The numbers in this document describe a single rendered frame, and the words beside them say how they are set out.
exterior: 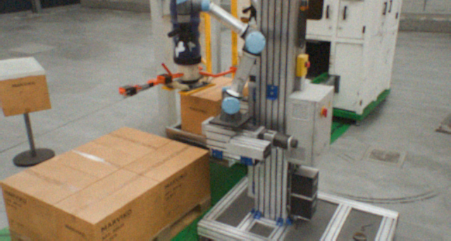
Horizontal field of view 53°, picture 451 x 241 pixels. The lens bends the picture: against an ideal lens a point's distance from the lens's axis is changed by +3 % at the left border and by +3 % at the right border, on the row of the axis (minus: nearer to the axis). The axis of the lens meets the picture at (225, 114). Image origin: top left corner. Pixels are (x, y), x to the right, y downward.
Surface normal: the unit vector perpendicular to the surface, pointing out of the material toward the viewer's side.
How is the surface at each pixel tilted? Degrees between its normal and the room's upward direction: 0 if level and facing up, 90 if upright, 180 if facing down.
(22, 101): 90
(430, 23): 90
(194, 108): 90
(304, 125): 90
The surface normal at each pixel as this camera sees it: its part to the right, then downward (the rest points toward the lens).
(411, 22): -0.45, 0.33
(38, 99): 0.52, 0.30
